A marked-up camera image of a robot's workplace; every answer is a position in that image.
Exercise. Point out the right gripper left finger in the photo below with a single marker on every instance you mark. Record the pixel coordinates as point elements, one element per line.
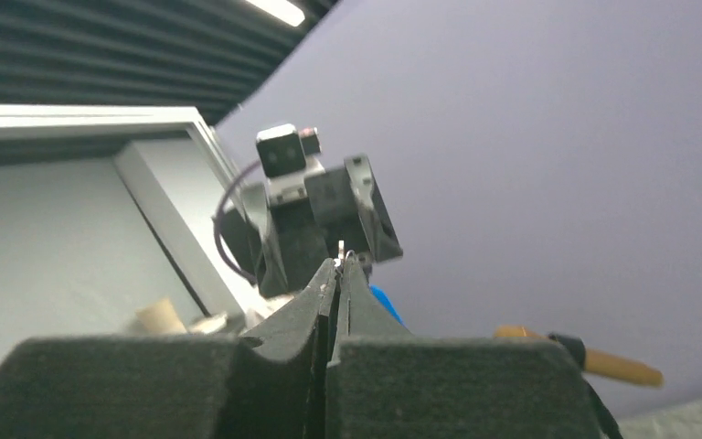
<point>266,383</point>

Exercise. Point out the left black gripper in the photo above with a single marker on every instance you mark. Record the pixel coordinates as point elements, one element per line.
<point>281,255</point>

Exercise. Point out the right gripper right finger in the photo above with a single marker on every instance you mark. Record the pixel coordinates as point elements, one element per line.
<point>385,382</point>

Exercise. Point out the silver key with ring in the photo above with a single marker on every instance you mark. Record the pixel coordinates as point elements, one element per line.
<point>343,254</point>

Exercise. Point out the blue key tag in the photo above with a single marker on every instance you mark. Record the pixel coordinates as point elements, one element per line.
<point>383,299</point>

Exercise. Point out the gold microphone on black stand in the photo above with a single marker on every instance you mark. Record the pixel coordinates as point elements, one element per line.
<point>600,363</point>

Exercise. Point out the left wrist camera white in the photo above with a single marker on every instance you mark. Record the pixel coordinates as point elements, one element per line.
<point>288,156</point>

